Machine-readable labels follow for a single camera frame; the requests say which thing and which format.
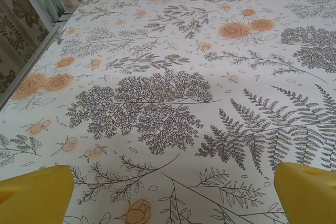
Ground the floral printed tablecloth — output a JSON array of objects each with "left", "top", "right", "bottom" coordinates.
[{"left": 0, "top": 0, "right": 336, "bottom": 224}]

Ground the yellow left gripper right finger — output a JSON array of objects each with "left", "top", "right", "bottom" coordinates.
[{"left": 273, "top": 162, "right": 336, "bottom": 224}]

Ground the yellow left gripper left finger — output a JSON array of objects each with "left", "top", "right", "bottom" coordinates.
[{"left": 0, "top": 164, "right": 75, "bottom": 224}]

